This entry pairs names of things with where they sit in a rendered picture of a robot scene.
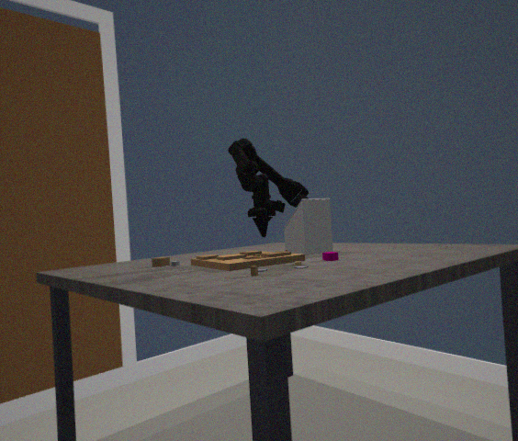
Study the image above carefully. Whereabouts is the magenta cube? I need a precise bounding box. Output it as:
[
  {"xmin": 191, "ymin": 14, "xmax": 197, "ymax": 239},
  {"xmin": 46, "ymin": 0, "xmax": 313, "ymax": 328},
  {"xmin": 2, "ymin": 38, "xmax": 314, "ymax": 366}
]
[{"xmin": 322, "ymin": 252, "xmax": 338, "ymax": 261}]

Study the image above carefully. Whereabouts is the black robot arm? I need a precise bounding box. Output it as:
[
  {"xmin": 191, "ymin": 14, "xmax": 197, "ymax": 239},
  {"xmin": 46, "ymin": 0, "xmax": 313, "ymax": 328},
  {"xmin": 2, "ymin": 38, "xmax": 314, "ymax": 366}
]
[{"xmin": 228, "ymin": 139, "xmax": 309, "ymax": 213}]

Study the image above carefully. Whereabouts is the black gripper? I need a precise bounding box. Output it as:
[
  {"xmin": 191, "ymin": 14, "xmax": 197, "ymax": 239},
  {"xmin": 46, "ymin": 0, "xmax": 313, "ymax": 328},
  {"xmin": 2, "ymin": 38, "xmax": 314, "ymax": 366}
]
[{"xmin": 248, "ymin": 192, "xmax": 276, "ymax": 237}]

